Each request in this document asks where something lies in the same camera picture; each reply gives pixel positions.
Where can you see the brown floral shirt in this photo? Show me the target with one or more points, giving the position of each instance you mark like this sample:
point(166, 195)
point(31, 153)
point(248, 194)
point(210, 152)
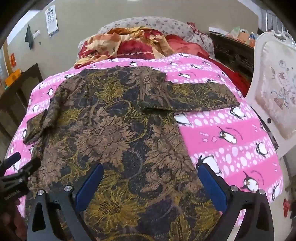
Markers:
point(115, 129)

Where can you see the red cloth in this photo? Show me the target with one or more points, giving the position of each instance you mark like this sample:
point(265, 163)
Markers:
point(235, 78)

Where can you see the person's left hand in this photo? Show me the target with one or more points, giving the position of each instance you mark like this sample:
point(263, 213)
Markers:
point(15, 222)

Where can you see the red wall paper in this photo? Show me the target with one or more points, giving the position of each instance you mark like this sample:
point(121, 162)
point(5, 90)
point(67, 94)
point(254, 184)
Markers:
point(13, 60)

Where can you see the pink penguin blanket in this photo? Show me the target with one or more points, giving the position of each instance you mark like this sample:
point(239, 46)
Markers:
point(231, 143)

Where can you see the white flat box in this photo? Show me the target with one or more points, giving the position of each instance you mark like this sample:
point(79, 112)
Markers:
point(217, 29)

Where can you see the dark wooden cabinet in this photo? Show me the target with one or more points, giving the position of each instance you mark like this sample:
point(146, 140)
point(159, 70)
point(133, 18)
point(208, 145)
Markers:
point(20, 99)

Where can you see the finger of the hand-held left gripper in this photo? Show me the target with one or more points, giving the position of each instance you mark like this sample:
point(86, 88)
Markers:
point(11, 160)
point(32, 165)

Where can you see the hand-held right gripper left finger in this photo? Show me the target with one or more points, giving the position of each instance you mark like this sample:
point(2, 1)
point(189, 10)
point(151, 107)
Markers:
point(90, 187)

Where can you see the window grille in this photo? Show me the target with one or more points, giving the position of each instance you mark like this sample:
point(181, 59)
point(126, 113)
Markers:
point(272, 20)

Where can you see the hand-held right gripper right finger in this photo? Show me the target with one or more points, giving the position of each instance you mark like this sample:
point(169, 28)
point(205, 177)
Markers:
point(212, 187)

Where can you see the white ornate chair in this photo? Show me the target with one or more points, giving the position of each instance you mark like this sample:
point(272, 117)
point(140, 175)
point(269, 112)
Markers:
point(277, 92)

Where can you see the white wall chart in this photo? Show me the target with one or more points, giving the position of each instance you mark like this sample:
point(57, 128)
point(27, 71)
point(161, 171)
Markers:
point(51, 20)

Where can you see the grey floral pillow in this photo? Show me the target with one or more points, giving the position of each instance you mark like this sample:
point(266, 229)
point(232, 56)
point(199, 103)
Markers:
point(161, 23)

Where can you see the green hanging cloth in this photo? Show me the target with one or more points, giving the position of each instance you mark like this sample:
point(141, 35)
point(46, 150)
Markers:
point(29, 37)

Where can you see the orange box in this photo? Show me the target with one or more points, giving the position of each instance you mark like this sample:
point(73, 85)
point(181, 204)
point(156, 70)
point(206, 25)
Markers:
point(13, 77)

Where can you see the red embroidered pillow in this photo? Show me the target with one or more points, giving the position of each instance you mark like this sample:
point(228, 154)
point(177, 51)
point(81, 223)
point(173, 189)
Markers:
point(185, 47)

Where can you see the red orange floral quilt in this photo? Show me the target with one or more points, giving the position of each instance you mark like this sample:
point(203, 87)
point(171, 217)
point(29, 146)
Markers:
point(129, 46)

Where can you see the dark carved wooden headboard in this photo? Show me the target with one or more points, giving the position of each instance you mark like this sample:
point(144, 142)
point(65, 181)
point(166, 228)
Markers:
point(231, 51)

